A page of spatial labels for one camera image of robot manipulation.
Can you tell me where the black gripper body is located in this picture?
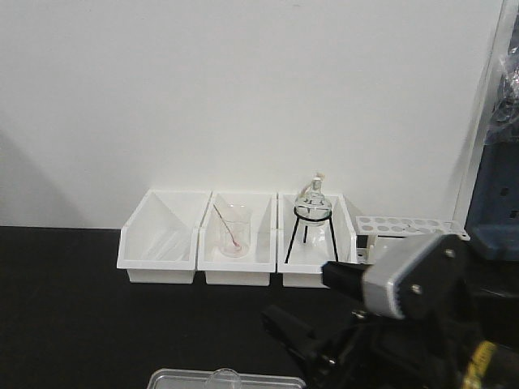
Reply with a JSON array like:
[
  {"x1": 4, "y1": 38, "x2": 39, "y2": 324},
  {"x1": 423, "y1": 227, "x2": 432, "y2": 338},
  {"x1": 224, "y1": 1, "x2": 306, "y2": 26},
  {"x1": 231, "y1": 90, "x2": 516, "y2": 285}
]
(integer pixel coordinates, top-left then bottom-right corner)
[{"x1": 324, "y1": 231, "x2": 500, "y2": 389}]

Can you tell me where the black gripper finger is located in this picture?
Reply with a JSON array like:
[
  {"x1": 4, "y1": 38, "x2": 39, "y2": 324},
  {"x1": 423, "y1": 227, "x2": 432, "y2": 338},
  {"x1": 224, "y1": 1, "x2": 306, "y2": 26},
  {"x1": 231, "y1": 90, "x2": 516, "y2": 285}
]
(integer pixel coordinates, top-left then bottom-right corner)
[
  {"x1": 262, "y1": 306, "x2": 365, "y2": 388},
  {"x1": 321, "y1": 261, "x2": 371, "y2": 302}
]

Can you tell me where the clear glass beaker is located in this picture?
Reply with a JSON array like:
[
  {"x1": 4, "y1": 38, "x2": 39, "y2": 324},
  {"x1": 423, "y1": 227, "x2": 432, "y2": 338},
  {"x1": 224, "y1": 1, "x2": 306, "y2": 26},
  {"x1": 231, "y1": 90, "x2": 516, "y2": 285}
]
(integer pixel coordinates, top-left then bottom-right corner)
[{"x1": 204, "y1": 368, "x2": 242, "y2": 389}]

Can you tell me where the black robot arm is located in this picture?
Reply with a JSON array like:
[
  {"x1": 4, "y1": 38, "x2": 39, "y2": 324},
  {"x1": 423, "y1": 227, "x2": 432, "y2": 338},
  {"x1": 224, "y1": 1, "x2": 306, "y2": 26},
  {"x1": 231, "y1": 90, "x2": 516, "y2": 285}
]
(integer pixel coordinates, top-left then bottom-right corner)
[{"x1": 262, "y1": 233, "x2": 518, "y2": 388}]

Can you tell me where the silver metal tray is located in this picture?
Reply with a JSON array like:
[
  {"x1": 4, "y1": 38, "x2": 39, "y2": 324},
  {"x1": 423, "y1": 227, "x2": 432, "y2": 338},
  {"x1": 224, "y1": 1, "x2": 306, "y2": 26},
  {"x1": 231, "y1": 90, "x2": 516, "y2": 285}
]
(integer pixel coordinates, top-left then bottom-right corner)
[{"x1": 148, "y1": 369, "x2": 307, "y2": 389}]

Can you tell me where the small beaker with stirrer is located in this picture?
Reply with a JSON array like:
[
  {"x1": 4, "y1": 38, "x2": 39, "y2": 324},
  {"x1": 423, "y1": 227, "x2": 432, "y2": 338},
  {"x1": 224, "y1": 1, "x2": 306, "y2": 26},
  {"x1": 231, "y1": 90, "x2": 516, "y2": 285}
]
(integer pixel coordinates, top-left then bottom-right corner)
[{"x1": 213, "y1": 204, "x2": 251, "y2": 258}]

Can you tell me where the white bin right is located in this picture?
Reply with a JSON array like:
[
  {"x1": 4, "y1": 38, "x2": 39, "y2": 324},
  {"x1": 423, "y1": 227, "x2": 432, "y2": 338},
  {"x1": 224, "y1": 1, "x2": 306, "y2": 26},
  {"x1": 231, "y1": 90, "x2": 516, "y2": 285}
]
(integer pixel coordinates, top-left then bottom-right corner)
[{"x1": 277, "y1": 194, "x2": 358, "y2": 288}]

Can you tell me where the white bin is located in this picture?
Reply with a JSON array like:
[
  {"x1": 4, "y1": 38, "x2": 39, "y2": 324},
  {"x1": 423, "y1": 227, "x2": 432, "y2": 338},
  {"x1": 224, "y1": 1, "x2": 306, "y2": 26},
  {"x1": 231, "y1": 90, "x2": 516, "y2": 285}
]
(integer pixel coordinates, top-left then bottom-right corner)
[
  {"x1": 117, "y1": 189, "x2": 212, "y2": 284},
  {"x1": 196, "y1": 192, "x2": 277, "y2": 286},
  {"x1": 277, "y1": 194, "x2": 358, "y2": 288}
]

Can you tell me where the white test tube rack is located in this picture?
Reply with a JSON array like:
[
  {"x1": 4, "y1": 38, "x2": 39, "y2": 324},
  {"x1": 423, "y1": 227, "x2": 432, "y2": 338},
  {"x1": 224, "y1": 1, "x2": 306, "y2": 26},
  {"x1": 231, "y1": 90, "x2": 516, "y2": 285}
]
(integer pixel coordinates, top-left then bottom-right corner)
[{"x1": 355, "y1": 216, "x2": 470, "y2": 264}]

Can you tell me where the glass flask on tripod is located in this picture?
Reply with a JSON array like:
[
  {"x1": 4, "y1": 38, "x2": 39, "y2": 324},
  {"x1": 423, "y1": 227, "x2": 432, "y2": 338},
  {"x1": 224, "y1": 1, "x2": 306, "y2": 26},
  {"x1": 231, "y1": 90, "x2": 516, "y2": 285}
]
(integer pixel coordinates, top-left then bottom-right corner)
[{"x1": 285, "y1": 173, "x2": 339, "y2": 264}]

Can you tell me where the blue pegboard drying rack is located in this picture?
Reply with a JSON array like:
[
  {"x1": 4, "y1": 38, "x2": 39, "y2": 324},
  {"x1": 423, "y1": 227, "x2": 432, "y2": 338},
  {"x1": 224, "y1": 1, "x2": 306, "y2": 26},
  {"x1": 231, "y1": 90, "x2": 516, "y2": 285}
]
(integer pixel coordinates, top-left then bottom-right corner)
[{"x1": 465, "y1": 0, "x2": 519, "y2": 260}]

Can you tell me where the white bin middle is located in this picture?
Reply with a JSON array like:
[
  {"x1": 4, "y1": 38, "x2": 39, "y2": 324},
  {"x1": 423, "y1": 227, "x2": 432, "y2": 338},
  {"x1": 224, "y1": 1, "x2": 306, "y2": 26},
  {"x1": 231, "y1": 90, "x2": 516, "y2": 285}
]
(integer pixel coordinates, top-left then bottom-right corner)
[{"x1": 196, "y1": 192, "x2": 277, "y2": 286}]

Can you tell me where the white bin left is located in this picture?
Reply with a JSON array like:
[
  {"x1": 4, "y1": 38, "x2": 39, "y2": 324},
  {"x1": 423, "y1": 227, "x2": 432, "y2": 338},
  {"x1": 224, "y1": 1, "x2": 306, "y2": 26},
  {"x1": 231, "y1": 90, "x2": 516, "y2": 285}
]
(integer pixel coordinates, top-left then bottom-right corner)
[{"x1": 117, "y1": 189, "x2": 212, "y2": 284}]

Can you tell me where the plastic bag of black parts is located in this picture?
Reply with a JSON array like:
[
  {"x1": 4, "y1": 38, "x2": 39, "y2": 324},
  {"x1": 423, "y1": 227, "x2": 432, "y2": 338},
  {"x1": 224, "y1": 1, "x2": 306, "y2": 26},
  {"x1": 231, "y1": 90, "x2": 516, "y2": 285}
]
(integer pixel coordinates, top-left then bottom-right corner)
[{"x1": 493, "y1": 30, "x2": 518, "y2": 128}]

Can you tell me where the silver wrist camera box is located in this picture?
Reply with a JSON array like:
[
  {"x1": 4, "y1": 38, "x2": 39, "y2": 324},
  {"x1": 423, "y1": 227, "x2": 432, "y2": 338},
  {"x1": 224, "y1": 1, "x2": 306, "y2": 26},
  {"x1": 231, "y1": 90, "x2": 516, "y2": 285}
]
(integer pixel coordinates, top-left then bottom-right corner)
[{"x1": 361, "y1": 233, "x2": 449, "y2": 319}]

